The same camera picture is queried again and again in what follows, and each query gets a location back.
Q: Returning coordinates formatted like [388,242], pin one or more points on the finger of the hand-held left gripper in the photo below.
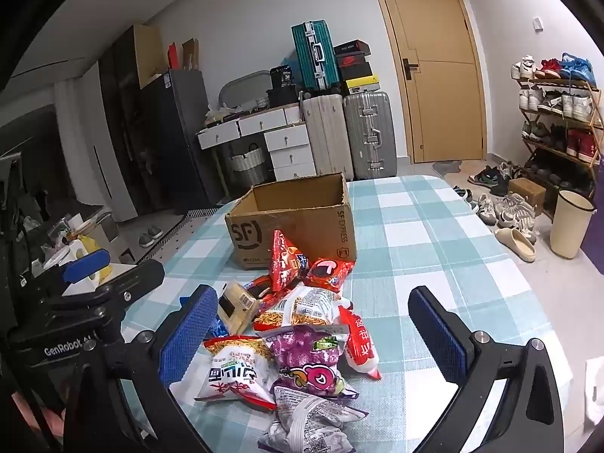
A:
[132,283]
[87,264]

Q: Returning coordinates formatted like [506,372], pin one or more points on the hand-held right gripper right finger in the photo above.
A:
[439,335]

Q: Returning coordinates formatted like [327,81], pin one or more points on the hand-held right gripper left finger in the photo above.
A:
[188,335]

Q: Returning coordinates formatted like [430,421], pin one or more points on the beige cracker packet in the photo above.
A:
[236,309]

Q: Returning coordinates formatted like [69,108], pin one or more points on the white noodle snack packet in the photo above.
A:
[231,373]

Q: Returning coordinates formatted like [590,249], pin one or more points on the white and red snack packet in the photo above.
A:
[358,344]

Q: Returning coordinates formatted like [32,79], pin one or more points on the small dark red packet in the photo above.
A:
[262,289]

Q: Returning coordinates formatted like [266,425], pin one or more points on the red triangular snack packet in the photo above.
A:
[283,259]

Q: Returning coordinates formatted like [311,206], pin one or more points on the red cookie packet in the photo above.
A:
[330,271]

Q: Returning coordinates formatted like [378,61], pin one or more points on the silver purple snack packet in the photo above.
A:
[306,424]

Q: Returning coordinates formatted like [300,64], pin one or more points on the person's left hand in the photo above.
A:
[49,420]

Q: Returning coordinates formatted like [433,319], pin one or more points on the yellow plastic bag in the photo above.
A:
[96,245]

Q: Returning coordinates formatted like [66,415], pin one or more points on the teal checked tablecloth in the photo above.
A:
[424,245]

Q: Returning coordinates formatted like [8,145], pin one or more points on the beige slide sandal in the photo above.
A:
[516,245]

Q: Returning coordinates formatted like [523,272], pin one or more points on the scattered sneakers pile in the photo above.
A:
[512,210]

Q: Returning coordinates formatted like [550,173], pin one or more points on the tall dark cabinet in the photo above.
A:
[122,118]

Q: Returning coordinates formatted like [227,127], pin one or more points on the dark grey refrigerator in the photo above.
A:
[184,137]

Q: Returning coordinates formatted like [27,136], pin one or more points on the woven laundry basket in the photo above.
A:
[247,167]

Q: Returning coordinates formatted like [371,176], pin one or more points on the small brown cardboard box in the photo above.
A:
[526,191]

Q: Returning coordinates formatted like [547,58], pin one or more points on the grey door mat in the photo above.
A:
[448,166]

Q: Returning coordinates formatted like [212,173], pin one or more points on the cream waste bin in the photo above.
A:
[571,226]

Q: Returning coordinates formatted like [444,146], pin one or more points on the clear plastic bag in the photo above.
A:
[215,115]

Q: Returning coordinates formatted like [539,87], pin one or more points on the white drawer desk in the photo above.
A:
[288,139]

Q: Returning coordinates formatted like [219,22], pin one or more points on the silver suitcase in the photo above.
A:
[370,132]

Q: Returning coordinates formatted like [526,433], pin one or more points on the red paper bag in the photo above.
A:
[174,56]

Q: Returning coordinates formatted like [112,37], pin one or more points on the beige suitcase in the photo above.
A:
[328,137]

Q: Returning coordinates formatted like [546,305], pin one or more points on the tan wooden door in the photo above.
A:
[439,104]

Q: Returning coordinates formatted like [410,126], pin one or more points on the brown paper bag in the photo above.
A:
[190,54]

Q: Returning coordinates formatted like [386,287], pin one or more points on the wooden shoe rack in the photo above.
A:
[554,125]

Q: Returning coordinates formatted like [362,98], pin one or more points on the black printed box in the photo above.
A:
[281,77]

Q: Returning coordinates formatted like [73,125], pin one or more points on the rows of assorted shoes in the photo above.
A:
[575,104]

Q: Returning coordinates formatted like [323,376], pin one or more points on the plain black shoebox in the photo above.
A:
[356,71]

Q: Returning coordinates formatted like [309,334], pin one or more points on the red shoebox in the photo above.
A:
[350,60]

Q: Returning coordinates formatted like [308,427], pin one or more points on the teal suitcase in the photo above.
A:
[314,56]

